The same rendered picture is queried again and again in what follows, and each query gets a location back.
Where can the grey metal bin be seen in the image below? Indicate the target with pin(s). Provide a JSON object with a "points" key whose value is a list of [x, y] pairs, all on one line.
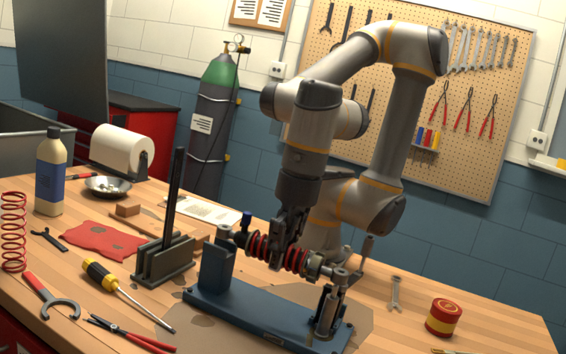
{"points": [[26, 141]]}

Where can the tan pegboard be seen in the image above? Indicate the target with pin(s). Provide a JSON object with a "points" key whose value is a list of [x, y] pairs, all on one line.
{"points": [[468, 168]]}

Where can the black hanging wrench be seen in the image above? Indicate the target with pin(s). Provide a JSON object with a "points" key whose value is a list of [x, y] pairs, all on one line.
{"points": [[328, 20], [345, 26]]}

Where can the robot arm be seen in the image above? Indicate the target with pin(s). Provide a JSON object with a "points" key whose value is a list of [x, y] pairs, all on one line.
{"points": [[398, 119]]}

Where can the blue service stand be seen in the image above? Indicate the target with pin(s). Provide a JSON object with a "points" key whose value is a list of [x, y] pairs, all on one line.
{"points": [[256, 309]]}

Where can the black open-end wrench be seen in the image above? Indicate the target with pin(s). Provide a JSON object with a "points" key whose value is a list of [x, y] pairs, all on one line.
{"points": [[51, 239]]}

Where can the white window sill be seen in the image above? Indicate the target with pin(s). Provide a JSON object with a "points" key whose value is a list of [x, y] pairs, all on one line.
{"points": [[546, 166]]}

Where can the white paper towel roll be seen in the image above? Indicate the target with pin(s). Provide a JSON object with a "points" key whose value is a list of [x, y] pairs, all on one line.
{"points": [[117, 146]]}

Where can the black paper roll holder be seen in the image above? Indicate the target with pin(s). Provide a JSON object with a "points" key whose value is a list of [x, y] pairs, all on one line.
{"points": [[142, 166]]}

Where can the brass gas regulator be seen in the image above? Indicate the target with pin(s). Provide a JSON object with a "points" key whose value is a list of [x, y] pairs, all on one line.
{"points": [[236, 46]]}

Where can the grey clamp lever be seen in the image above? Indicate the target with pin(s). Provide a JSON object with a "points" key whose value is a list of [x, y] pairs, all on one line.
{"points": [[365, 252]]}

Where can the red coil spring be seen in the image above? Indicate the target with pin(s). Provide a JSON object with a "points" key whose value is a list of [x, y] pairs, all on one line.
{"points": [[13, 230]]}

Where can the grey wall conduit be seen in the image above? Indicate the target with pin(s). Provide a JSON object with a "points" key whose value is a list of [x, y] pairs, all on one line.
{"points": [[550, 88]]}

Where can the small silver wrench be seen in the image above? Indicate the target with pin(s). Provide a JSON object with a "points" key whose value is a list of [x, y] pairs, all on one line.
{"points": [[395, 294]]}

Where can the shock with red spring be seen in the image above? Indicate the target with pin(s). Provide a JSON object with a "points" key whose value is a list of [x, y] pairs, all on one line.
{"points": [[258, 244]]}

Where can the clipboard with white paper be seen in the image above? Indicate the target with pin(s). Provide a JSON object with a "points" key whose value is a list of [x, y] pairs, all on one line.
{"points": [[205, 211]]}

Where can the grey stand clamp cylinder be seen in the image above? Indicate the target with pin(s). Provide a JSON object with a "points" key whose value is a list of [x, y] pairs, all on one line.
{"points": [[329, 314]]}

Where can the red drawer cabinet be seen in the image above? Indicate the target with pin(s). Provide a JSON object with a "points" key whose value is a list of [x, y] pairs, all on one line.
{"points": [[17, 336]]}

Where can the red and yellow tin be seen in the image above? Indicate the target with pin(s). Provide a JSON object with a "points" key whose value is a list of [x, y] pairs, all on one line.
{"points": [[443, 317]]}

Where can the black flat bar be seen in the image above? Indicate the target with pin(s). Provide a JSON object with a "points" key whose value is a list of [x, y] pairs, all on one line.
{"points": [[173, 194]]}

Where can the dark grey slotted rack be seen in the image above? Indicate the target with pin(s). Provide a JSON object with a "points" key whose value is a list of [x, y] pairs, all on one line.
{"points": [[161, 263]]}

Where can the red tool cabinet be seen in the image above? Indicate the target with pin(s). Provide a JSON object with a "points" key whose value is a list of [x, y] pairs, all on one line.
{"points": [[146, 128]]}

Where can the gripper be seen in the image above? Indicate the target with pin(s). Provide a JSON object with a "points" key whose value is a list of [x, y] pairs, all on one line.
{"points": [[297, 189]]}

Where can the dark grey flat panel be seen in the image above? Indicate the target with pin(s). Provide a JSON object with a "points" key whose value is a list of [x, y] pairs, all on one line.
{"points": [[62, 57]]}

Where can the silver hanging wrench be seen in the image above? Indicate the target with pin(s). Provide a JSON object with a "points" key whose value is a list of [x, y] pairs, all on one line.
{"points": [[470, 49], [453, 48], [513, 52], [485, 49], [494, 50], [503, 51], [462, 48]]}

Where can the red stained cloth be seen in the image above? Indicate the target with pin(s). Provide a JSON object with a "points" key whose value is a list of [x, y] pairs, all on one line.
{"points": [[101, 241]]}

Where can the cork notice board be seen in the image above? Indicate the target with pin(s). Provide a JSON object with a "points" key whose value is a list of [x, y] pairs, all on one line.
{"points": [[261, 13]]}

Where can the metal bowl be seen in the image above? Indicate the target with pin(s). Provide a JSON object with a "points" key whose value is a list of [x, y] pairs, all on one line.
{"points": [[107, 185]]}

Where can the grey preload collar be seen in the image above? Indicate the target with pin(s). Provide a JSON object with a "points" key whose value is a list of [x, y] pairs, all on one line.
{"points": [[315, 265]]}

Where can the blue damper clicker knob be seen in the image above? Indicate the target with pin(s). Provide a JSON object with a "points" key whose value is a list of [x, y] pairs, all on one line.
{"points": [[246, 219]]}

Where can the yellow and black screwdriver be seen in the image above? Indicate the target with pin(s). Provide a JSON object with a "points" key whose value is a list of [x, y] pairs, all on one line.
{"points": [[101, 275]]}

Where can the white wall socket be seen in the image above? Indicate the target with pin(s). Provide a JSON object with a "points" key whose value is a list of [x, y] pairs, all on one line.
{"points": [[277, 70], [537, 140]]}

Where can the grey and green gas cylinder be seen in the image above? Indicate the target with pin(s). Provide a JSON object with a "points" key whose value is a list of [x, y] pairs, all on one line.
{"points": [[212, 128]]}

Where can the cream bottle with blue label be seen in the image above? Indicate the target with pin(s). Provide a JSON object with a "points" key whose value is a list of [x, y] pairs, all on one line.
{"points": [[50, 177]]}

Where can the brown wooden block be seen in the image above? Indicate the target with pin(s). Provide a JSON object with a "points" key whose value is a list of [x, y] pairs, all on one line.
{"points": [[127, 209]]}

